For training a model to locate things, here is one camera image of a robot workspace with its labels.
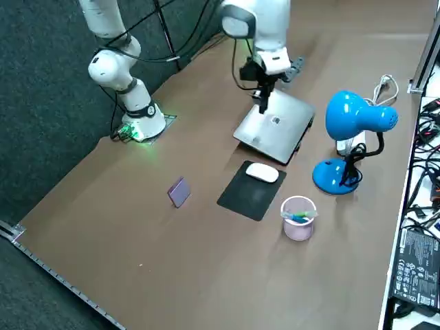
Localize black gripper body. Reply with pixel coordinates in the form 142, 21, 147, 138
239, 56, 278, 91

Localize grey laptop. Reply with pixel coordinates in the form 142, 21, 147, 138
232, 89, 316, 165

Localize white computer mouse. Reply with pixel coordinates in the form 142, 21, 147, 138
245, 162, 279, 183

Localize black mouse pad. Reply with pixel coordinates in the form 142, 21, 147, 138
216, 159, 287, 222

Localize blue desk lamp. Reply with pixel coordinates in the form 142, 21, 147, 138
311, 89, 399, 196

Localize white power strip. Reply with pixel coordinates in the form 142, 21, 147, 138
335, 132, 367, 155

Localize blue pen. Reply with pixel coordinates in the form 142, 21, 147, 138
282, 212, 307, 225

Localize pink pen cup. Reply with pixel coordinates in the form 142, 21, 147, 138
280, 195, 317, 241

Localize black labelled power adapter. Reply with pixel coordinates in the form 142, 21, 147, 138
390, 226, 440, 310

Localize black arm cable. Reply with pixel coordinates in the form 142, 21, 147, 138
96, 0, 241, 65

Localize white cable with plug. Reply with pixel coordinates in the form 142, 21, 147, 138
364, 74, 399, 106

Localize black lamp cord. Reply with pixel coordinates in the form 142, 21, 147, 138
339, 142, 368, 187

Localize aluminium frame post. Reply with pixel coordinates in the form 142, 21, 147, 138
407, 20, 440, 94

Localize black base cable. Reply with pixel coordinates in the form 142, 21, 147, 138
109, 98, 137, 142

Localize tangled black cables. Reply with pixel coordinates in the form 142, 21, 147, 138
407, 98, 440, 228

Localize aluminium table edge rail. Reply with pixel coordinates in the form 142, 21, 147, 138
0, 219, 125, 330

